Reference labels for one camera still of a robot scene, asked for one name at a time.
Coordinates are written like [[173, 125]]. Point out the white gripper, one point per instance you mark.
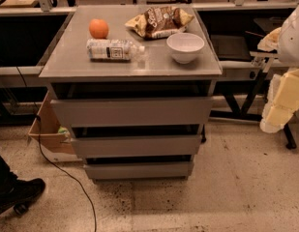
[[292, 39]]

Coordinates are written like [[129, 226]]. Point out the grey bottom drawer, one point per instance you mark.
[[139, 170]]

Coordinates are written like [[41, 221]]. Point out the grey drawer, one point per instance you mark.
[[136, 146], [132, 112], [139, 170]]

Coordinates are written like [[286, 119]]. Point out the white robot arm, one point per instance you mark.
[[285, 40]]

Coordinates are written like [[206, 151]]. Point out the grey middle drawer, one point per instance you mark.
[[136, 146]]

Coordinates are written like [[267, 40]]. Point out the grey top drawer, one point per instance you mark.
[[132, 112]]

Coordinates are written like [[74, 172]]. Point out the grey drawer cabinet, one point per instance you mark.
[[71, 75]]

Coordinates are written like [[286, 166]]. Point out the black metal stand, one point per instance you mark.
[[240, 94]]

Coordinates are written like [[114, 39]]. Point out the white bowl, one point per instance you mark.
[[184, 47]]

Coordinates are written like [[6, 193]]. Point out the brown chip bag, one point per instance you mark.
[[160, 22]]

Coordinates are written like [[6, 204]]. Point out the clear plastic water bottle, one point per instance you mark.
[[115, 50]]

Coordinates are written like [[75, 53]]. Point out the orange fruit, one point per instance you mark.
[[98, 29]]

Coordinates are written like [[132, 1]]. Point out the cardboard box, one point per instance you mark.
[[55, 140]]

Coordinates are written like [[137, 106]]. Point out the black shoe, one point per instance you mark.
[[21, 196]]

